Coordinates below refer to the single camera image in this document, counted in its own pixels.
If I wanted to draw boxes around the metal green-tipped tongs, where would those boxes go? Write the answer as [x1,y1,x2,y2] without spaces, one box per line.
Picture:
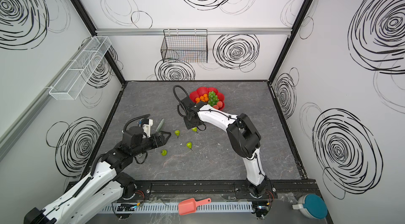
[156,119,165,132]

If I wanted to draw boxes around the green grape bunch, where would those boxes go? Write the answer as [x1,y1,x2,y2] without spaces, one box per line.
[208,91,219,107]

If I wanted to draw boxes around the pink plastic scoop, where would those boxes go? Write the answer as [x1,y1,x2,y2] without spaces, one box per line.
[178,198,212,216]

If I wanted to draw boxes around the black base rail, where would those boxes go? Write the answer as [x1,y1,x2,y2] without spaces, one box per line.
[130,179,319,200]

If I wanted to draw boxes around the white mesh wall shelf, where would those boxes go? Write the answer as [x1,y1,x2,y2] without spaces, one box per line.
[49,36,112,100]

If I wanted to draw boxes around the teal lidded white jug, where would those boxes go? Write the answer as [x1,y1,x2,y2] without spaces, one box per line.
[292,194,328,219]

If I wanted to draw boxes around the red flower fruit bowl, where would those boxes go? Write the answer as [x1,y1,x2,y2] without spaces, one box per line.
[189,87,225,110]

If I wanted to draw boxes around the white slotted cable duct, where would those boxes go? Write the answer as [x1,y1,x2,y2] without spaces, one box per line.
[101,201,254,215]

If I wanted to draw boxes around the black wire basket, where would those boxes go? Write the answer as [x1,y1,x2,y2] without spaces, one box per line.
[160,29,208,63]

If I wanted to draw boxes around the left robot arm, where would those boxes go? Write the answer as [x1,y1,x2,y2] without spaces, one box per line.
[24,127,171,224]

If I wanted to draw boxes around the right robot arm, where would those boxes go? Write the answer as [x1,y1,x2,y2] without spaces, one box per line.
[177,97,267,198]

